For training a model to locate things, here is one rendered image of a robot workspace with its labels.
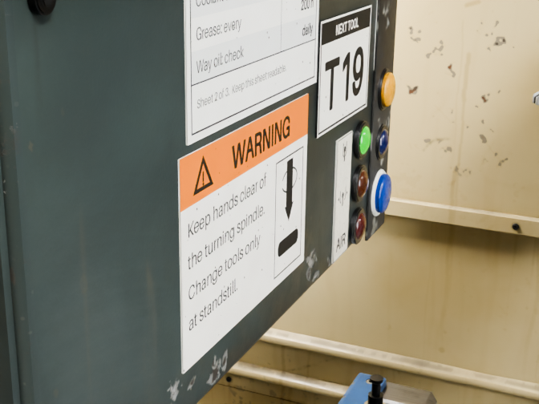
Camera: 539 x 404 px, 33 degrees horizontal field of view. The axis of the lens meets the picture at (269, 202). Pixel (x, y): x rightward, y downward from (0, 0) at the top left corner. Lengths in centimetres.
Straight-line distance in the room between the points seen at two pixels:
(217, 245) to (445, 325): 111
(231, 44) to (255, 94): 4
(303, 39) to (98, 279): 22
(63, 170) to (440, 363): 128
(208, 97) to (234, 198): 6
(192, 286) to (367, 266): 111
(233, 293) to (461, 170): 98
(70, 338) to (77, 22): 12
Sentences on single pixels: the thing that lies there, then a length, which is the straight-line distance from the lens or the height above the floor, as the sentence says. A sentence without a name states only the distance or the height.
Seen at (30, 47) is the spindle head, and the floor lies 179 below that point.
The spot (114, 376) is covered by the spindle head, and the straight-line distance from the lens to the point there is 39.
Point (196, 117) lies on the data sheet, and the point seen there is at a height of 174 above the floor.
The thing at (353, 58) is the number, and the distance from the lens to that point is 61.
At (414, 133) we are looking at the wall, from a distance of 143.
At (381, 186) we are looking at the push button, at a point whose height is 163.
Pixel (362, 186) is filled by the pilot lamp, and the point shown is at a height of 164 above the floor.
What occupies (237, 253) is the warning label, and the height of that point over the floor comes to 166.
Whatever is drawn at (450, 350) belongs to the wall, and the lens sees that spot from 155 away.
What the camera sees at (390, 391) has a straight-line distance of 124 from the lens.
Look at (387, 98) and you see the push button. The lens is 67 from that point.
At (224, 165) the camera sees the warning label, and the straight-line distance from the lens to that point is 44.
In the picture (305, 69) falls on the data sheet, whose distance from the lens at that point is 53.
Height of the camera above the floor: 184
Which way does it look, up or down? 19 degrees down
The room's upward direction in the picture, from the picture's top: 1 degrees clockwise
